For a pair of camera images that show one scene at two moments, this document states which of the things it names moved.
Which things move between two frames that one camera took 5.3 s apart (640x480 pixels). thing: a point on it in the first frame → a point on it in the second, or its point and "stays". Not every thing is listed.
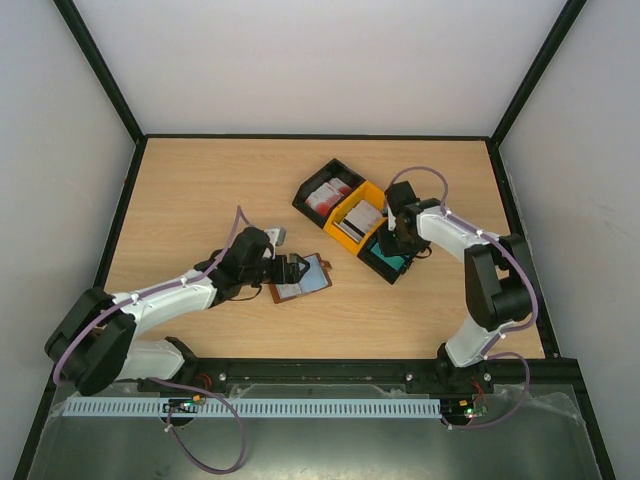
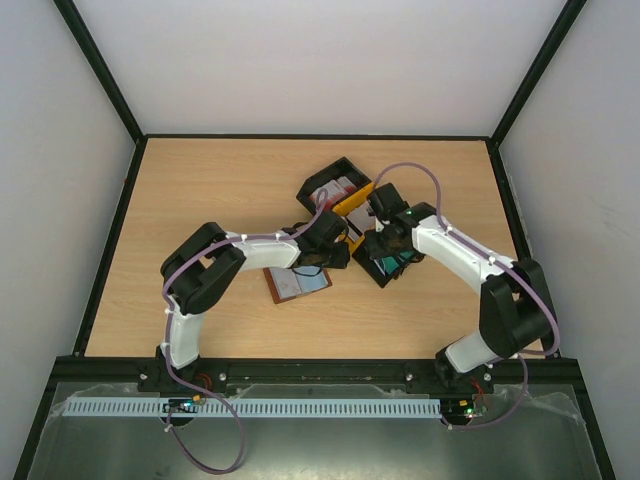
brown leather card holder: [313, 279] stays
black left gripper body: [253, 276] → [332, 260]
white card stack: [359, 220] stays
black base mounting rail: [438, 372] stays
